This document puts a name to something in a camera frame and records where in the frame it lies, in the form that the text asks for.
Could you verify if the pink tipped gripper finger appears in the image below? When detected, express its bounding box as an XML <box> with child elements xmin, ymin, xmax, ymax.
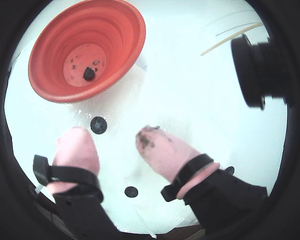
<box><xmin>136</xmin><ymin>126</ymin><xmax>270</xmax><ymax>240</ymax></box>
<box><xmin>32</xmin><ymin>127</ymin><xmax>126</xmax><ymax>240</ymax></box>

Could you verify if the dark blueberry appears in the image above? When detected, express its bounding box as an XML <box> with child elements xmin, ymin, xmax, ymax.
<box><xmin>90</xmin><ymin>116</ymin><xmax>108</xmax><ymax>135</ymax></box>
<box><xmin>124</xmin><ymin>186</ymin><xmax>139</xmax><ymax>198</ymax></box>
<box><xmin>82</xmin><ymin>66</ymin><xmax>96</xmax><ymax>82</ymax></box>
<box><xmin>224</xmin><ymin>165</ymin><xmax>236</xmax><ymax>177</ymax></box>

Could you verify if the red collapsible silicone cup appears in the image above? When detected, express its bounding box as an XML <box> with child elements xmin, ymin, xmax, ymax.
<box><xmin>27</xmin><ymin>0</ymin><xmax>147</xmax><ymax>104</ymax></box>

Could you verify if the white foam board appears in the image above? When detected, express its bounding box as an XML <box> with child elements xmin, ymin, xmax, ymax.
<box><xmin>3</xmin><ymin>0</ymin><xmax>290</xmax><ymax>236</ymax></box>

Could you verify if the thin wooden rod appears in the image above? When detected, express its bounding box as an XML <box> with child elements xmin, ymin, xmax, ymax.
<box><xmin>200</xmin><ymin>22</ymin><xmax>265</xmax><ymax>57</ymax></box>

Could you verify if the black camera module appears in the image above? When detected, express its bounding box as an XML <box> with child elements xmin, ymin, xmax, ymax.
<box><xmin>230</xmin><ymin>33</ymin><xmax>295</xmax><ymax>111</ymax></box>

